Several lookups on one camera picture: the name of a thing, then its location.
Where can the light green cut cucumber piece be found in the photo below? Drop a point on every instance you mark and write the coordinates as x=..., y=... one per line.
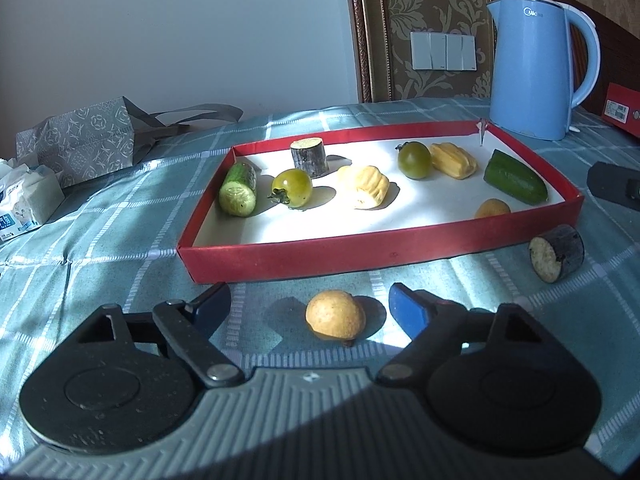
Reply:
x=239, y=189

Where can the small metal pin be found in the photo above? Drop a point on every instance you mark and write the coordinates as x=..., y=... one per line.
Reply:
x=482, y=132

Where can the red cardboard tray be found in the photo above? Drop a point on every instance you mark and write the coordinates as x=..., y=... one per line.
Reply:
x=300, y=260

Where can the white wall switch panel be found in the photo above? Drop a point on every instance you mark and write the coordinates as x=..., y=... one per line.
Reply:
x=442, y=51

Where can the dark green cucumber piece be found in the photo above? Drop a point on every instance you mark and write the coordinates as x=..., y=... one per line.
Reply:
x=515, y=177

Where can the yellow-green tomato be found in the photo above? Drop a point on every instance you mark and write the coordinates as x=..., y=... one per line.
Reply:
x=294, y=187

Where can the blue electric kettle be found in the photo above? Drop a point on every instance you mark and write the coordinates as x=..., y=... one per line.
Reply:
x=530, y=70

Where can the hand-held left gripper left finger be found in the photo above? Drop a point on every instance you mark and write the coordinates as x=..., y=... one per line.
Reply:
x=212, y=302

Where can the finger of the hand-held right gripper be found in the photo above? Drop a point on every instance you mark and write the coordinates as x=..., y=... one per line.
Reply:
x=612, y=182

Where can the yellow star fruit piece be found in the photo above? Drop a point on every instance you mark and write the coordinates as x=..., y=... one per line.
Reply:
x=452, y=160
x=364, y=187

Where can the teal plaid blanket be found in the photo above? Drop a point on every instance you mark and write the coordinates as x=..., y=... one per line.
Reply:
x=110, y=240

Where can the white tissue pack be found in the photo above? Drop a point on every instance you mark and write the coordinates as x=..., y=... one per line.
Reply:
x=27, y=197

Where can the dark wooden chair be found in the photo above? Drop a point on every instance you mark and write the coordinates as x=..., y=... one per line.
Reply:
x=612, y=45

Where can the ornate wooden wall frame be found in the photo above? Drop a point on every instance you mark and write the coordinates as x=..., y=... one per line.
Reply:
x=362, y=35

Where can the dark green tomato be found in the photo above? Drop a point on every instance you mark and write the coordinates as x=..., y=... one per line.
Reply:
x=414, y=160

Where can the dark eggplant piece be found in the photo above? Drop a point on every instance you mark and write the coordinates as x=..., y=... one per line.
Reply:
x=556, y=253
x=310, y=157

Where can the red cardboard box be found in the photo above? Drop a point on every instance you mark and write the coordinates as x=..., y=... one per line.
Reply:
x=622, y=110

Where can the grey patterned bag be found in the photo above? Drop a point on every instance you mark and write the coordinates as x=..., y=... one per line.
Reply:
x=80, y=140

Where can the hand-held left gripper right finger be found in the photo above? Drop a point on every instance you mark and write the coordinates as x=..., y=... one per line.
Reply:
x=407, y=307

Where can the brown potato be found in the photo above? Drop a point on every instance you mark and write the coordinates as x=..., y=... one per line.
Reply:
x=335, y=316

